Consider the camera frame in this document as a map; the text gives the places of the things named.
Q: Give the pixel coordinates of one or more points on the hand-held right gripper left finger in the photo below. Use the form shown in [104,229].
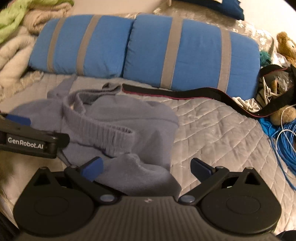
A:
[97,168]

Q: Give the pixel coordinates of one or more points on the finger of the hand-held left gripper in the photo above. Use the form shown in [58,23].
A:
[18,120]

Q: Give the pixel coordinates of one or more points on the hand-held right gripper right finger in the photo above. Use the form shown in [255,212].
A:
[200,170]

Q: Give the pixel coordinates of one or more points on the grey-blue fleece pants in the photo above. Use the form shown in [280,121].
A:
[129,115]

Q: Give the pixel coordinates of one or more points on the grey quilted bedspread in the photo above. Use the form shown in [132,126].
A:
[219,139]

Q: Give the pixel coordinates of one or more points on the cream knitted blanket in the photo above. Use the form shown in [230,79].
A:
[13,58]

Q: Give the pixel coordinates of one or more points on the black belt with red edge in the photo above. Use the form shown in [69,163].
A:
[185,95]

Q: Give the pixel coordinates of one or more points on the white cloth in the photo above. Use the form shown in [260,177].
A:
[249,105]

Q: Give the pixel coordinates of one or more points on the light green cloth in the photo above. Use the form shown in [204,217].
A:
[11,20]

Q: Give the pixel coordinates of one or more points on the striped cloth bag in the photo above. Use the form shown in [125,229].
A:
[266,92]

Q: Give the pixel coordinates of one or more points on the blue grey-striped pillow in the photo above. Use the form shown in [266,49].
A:
[196,53]
[97,46]

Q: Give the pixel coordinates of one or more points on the teal yarn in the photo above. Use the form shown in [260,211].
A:
[264,58]

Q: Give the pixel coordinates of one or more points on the brown teddy bear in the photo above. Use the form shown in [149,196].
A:
[286,46]

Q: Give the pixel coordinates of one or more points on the dark blue cushion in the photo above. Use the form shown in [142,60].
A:
[222,9]

